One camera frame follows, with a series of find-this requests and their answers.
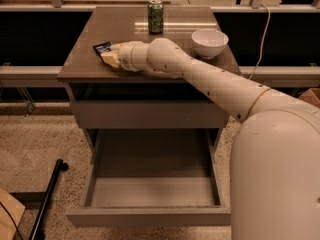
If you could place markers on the grey middle drawer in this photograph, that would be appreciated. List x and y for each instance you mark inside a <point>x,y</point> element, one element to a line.
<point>148,115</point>

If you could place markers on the black metal stand pole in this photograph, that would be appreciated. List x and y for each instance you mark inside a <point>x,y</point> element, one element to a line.
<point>41,200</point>

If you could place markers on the cardboard box right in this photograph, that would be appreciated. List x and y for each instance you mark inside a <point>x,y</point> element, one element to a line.
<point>311,96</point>

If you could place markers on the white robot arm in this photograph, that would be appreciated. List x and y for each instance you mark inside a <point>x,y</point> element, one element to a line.
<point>275,160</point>

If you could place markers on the grey drawer cabinet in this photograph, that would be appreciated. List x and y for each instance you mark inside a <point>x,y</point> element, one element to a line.
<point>87,78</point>

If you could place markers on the open grey bottom drawer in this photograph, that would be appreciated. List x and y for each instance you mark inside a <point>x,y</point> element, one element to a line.
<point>152,177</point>

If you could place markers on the dark blue rxbar wrapper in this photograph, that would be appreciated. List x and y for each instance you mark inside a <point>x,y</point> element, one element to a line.
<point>103,47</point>

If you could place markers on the white ceramic bowl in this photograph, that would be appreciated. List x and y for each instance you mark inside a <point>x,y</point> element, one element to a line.
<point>208,43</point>

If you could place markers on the green soda can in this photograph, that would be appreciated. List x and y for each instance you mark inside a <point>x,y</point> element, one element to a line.
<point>155,16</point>

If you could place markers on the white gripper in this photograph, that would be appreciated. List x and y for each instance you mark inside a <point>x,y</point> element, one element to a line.
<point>125,58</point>

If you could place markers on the cardboard piece bottom left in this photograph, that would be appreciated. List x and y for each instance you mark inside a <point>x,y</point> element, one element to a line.
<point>11,213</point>

